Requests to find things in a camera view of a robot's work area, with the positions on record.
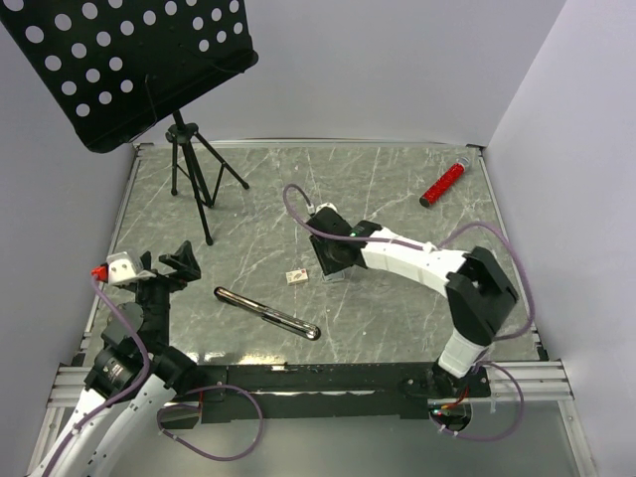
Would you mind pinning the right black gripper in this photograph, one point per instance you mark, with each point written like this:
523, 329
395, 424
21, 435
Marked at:
328, 266

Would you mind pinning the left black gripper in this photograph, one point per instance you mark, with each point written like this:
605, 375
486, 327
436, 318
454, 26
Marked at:
183, 260

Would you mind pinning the small staple box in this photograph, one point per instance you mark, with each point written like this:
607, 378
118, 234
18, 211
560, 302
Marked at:
296, 276

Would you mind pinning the small black tag object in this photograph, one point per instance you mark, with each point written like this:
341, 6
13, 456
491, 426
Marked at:
274, 317

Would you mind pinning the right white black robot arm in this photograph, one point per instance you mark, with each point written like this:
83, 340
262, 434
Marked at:
479, 293

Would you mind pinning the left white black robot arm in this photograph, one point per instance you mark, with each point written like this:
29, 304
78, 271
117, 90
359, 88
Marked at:
136, 372

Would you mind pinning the red glitter tube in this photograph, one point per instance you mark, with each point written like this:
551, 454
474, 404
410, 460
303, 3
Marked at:
444, 182

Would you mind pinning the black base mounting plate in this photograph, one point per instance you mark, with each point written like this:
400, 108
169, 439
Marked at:
326, 390

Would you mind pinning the black perforated music stand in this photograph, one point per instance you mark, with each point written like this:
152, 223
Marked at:
117, 68

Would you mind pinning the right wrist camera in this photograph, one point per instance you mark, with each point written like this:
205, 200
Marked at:
313, 209

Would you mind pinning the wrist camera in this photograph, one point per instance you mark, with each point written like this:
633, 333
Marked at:
313, 209
122, 268

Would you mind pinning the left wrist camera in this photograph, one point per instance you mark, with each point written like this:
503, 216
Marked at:
122, 268

